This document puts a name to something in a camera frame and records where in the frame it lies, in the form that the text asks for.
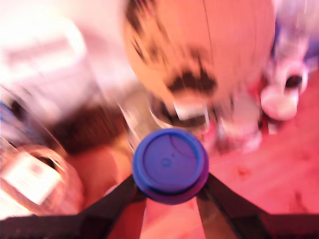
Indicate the blue coffee capsule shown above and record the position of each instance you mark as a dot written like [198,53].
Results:
[169,164]

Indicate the cork globe on stand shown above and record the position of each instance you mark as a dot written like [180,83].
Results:
[199,37]

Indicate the large clear water bottle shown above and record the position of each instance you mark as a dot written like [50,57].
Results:
[294,30]

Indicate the small white round camera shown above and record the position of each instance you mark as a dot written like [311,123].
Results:
[279,104]

